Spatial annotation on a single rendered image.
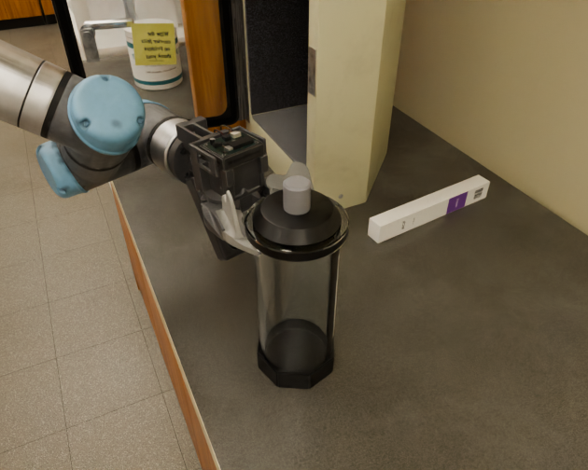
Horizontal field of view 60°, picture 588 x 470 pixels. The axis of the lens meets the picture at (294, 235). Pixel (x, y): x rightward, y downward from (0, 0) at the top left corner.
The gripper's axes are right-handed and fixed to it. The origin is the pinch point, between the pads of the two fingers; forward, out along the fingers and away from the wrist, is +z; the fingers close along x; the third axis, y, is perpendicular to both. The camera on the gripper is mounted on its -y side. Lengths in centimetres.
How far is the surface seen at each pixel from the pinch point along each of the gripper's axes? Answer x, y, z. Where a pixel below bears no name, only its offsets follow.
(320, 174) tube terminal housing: 23.6, -10.3, -21.2
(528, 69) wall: 64, 1, -9
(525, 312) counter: 30.0, -20.9, 14.7
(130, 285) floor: 21, -107, -134
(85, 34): 4, 9, -60
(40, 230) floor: 6, -104, -196
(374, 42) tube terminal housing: 31.6, 10.3, -17.9
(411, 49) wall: 73, -4, -42
